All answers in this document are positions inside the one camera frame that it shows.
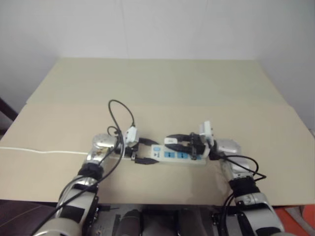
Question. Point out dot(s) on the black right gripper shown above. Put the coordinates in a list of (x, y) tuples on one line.
[(197, 145)]

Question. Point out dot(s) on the white charger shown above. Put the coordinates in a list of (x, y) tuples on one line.
[(170, 141)]

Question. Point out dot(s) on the orange object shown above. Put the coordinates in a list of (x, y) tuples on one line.
[(299, 221)]

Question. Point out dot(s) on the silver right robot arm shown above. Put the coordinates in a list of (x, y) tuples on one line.
[(229, 146)]

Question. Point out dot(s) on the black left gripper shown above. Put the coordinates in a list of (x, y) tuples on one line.
[(133, 150)]

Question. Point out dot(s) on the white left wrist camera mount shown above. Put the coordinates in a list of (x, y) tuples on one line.
[(132, 135)]

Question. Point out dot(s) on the dark brown rounded object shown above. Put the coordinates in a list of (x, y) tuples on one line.
[(19, 216)]

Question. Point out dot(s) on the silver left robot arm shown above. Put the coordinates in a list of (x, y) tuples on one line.
[(100, 143)]

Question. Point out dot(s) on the grey rounded shape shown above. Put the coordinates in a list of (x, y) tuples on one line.
[(130, 222)]

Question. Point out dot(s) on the dark wooden furniture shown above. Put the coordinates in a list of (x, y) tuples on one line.
[(6, 115)]

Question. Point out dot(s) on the white power strip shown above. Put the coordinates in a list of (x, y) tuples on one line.
[(172, 157)]

